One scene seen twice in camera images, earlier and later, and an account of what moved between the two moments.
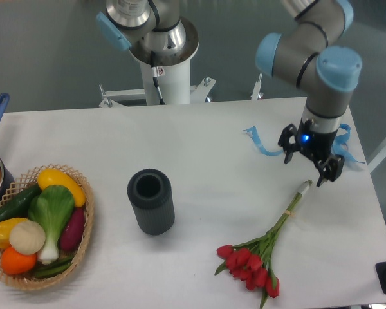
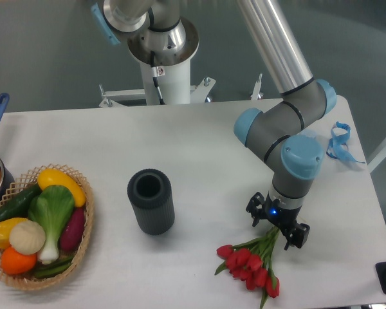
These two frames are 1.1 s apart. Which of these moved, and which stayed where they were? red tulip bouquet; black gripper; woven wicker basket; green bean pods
Moved: black gripper
Stayed: woven wicker basket; green bean pods; red tulip bouquet
